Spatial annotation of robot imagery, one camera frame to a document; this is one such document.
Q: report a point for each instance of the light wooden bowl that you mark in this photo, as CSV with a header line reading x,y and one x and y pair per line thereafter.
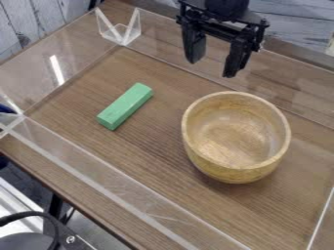
x,y
235,135

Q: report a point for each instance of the clear acrylic tray wall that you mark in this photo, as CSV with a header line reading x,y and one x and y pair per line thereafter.
x,y
129,178

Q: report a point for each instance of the green rectangular block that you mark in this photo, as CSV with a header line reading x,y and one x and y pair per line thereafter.
x,y
112,116

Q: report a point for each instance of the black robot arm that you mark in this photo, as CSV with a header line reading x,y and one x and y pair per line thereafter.
x,y
227,20

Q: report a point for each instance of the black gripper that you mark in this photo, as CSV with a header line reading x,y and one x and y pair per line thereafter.
x,y
223,19

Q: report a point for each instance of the black table leg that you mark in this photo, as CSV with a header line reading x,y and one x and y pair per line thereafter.
x,y
54,206

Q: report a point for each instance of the black metal base plate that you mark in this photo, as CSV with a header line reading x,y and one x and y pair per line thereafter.
x,y
68,241

